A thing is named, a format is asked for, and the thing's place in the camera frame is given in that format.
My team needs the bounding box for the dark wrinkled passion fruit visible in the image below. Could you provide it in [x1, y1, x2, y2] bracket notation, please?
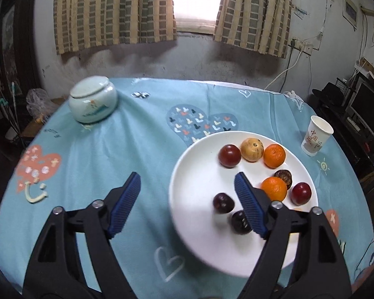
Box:
[274, 169, 293, 190]

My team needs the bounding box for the computer monitor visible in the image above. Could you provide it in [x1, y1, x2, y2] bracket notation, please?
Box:
[349, 81, 374, 131]

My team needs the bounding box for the white power cable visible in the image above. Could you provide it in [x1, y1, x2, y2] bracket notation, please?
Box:
[265, 50, 302, 91]

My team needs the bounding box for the clear plastic bag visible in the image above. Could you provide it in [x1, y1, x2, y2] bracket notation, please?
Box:
[26, 88, 55, 119]

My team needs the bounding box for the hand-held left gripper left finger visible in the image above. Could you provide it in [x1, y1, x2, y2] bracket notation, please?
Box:
[22, 171, 141, 299]

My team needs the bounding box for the black media stand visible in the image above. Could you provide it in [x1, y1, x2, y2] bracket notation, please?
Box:
[313, 79, 374, 190]

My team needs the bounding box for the orange mandarin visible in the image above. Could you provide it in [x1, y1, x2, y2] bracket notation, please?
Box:
[261, 176, 288, 202]
[263, 144, 286, 169]

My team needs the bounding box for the white lidded ceramic jar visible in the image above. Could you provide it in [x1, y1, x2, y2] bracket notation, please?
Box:
[69, 76, 117, 123]

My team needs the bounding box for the bright window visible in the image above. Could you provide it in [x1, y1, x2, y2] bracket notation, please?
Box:
[171, 0, 226, 33]

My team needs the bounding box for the striped checked curtain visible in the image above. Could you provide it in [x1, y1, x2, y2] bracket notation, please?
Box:
[212, 0, 293, 58]
[54, 0, 178, 55]

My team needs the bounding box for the blue printed tablecloth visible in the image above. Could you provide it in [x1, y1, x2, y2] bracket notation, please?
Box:
[0, 77, 374, 299]

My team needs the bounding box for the white paper cup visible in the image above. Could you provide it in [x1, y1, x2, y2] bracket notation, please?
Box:
[300, 115, 334, 157]

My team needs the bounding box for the white oval plate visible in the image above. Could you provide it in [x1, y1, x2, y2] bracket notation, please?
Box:
[169, 131, 319, 278]

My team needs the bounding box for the black hat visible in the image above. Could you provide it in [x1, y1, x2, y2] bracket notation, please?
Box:
[312, 82, 346, 106]

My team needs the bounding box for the tan striped round fruit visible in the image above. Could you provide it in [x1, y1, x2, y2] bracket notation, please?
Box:
[240, 138, 265, 162]

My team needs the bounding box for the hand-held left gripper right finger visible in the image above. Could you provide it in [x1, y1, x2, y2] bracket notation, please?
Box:
[234, 172, 352, 299]

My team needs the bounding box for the white wall outlet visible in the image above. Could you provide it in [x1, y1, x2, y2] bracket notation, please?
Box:
[290, 39, 313, 53]

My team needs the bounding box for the dark wooden framed picture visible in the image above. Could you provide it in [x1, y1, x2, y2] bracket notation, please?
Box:
[0, 0, 41, 91]

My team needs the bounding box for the large dark red plum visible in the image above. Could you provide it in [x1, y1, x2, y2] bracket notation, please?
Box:
[219, 144, 241, 168]

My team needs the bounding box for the wall electrical box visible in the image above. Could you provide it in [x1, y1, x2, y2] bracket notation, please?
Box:
[343, 0, 359, 25]

